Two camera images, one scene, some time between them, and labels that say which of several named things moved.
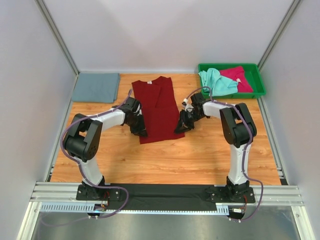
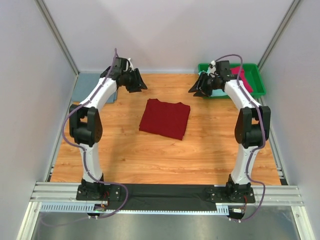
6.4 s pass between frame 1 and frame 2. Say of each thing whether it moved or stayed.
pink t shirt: stayed
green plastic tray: stayed
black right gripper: moved
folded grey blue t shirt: stayed
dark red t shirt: moved
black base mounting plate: stayed
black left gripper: moved
